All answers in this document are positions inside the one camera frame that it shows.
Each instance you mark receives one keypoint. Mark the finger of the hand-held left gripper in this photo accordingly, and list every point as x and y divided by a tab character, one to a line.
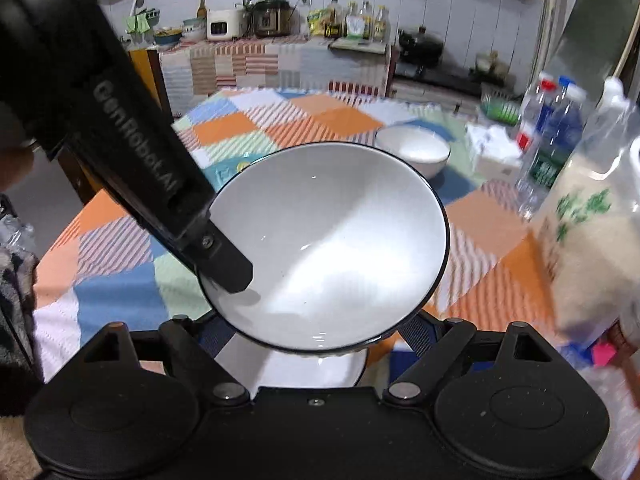
225	265

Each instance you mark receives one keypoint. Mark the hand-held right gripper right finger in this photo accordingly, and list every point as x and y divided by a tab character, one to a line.
422	332

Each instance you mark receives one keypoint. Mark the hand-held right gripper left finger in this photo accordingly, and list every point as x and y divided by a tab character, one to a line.
212	335

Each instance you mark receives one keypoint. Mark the white bowl with dark rim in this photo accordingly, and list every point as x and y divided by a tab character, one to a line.
300	367
340	240
412	147

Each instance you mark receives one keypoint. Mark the stack of small bowls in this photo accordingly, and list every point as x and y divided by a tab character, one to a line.
194	27

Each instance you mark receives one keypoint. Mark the person's left hand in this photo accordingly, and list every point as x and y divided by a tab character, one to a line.
15	167

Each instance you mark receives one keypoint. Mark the wooden chair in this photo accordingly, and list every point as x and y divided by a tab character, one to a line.
145	75

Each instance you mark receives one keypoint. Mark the green cloth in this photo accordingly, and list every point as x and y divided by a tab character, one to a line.
140	24

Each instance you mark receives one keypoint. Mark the blue bowl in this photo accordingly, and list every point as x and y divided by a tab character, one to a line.
167	38

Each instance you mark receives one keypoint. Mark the blue plate with egg print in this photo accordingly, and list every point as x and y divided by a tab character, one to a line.
227	172

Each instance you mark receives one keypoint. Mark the checkered tablecloth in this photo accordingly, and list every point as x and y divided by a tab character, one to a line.
110	270

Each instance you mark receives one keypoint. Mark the striped counter cloth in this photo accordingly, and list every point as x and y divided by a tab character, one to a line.
250	67

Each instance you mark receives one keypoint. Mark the pink plastic piece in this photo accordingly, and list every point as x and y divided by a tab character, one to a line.
602	353

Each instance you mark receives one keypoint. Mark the dark pressure cooker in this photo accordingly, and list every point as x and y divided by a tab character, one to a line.
272	17

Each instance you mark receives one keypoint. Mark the clear bag of rice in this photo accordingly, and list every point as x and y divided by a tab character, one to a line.
585	240

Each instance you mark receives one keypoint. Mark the white tissue pack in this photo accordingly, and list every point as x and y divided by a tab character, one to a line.
495	152

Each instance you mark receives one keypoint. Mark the grey fuzzy clothing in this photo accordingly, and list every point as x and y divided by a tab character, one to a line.
15	320

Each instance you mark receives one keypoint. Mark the green label water bottle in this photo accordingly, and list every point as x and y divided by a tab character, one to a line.
545	170

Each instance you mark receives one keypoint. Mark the yellow food packet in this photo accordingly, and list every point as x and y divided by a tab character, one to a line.
316	21

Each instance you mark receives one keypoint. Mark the green plastic basket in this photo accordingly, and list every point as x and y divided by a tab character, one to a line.
500	110

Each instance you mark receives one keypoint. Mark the cooking oil bottle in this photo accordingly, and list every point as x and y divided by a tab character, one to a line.
334	17
366	19
381	24
351	20

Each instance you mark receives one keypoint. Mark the red cap water bottle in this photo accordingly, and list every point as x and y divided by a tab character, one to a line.
532	110

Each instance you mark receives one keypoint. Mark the cutting board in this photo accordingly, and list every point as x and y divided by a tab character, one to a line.
357	46

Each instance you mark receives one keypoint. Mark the black gas stove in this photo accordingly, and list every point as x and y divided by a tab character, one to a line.
450	77

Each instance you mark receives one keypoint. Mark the small white pot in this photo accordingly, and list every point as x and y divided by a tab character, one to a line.
490	62

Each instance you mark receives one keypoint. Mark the black wok with lid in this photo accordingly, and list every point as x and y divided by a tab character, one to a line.
420	45

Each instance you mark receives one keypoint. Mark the blue cap water bottle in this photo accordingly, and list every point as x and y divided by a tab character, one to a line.
564	81

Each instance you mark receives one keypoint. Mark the grey metal panel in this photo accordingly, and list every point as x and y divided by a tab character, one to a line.
595	35

